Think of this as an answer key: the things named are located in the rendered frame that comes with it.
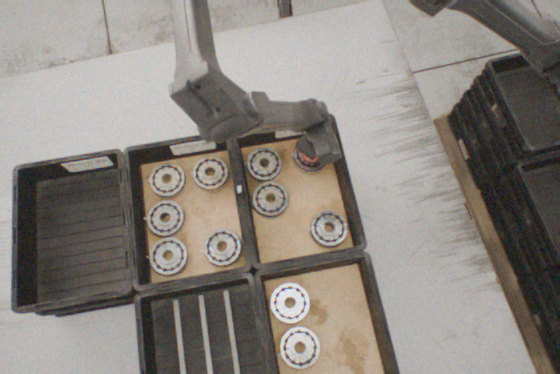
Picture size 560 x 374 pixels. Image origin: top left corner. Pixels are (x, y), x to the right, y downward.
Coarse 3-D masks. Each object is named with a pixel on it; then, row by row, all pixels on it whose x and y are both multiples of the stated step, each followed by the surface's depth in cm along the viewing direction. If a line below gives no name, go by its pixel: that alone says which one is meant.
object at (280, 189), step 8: (264, 184) 125; (272, 184) 126; (280, 184) 125; (256, 192) 125; (280, 192) 125; (256, 200) 124; (280, 200) 124; (288, 200) 124; (256, 208) 123; (264, 208) 123; (272, 208) 123; (280, 208) 123
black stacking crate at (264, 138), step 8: (248, 136) 127; (256, 136) 127; (264, 136) 128; (272, 136) 129; (296, 136) 132; (240, 144) 131; (248, 144) 132; (256, 144) 133; (240, 152) 133; (336, 168) 128; (344, 184) 121; (248, 192) 128; (344, 192) 123; (248, 200) 128; (344, 200) 125; (248, 208) 127; (344, 208) 127; (352, 208) 117; (352, 216) 118; (352, 224) 120; (352, 232) 122; (256, 240) 124; (352, 240) 123; (360, 240) 114; (256, 248) 123
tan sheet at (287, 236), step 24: (264, 144) 133; (288, 144) 133; (288, 168) 130; (288, 192) 128; (312, 192) 128; (336, 192) 128; (288, 216) 126; (312, 216) 126; (264, 240) 123; (288, 240) 123; (312, 240) 123
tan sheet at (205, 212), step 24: (144, 168) 130; (192, 168) 130; (144, 192) 128; (192, 192) 128; (216, 192) 128; (168, 216) 126; (192, 216) 126; (216, 216) 126; (192, 240) 123; (192, 264) 121; (240, 264) 121
